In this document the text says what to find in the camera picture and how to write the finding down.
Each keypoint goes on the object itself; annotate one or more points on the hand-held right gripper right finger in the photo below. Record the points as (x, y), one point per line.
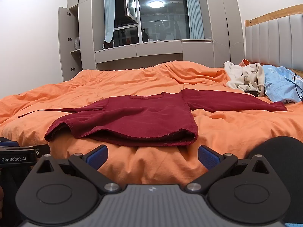
(209, 158)

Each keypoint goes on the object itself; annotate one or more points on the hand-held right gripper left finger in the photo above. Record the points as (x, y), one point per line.
(97, 157)

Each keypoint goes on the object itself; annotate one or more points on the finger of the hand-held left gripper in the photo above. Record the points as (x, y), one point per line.
(45, 150)

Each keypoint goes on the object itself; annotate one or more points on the dark red long-sleeved shirt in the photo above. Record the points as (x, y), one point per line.
(142, 118)

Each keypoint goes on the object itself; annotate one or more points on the orange duvet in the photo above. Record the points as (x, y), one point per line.
(118, 82)

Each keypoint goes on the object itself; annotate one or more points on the small black object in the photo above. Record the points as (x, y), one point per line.
(252, 92)

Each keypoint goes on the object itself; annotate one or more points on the beige garment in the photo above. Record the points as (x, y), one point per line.
(246, 75)

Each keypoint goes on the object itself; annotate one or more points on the light blue garment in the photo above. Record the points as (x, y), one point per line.
(277, 85)

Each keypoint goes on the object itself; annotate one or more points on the small orange cloth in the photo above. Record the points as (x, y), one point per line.
(245, 63)

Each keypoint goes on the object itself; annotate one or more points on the white plastic bag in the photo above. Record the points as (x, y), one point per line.
(77, 43)

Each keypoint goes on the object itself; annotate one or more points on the dark bag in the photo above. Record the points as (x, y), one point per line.
(107, 45)

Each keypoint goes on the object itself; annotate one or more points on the grey window bench cabinet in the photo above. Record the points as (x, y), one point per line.
(142, 50)

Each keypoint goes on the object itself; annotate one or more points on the grey wardrobe with open door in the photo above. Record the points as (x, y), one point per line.
(86, 28)

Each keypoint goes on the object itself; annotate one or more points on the grey padded headboard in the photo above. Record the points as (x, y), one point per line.
(272, 40)

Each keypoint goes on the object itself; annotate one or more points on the grey closed wardrobe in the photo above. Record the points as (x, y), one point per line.
(222, 16)

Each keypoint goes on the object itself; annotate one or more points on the light blue curtain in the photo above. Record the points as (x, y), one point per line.
(194, 11)
(109, 9)

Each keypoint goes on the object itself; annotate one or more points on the large window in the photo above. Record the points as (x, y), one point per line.
(163, 16)

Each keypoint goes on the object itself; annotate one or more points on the open window sash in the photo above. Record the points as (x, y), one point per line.
(131, 2)

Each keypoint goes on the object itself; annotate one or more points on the wooden bed frame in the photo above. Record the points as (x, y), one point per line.
(272, 13)

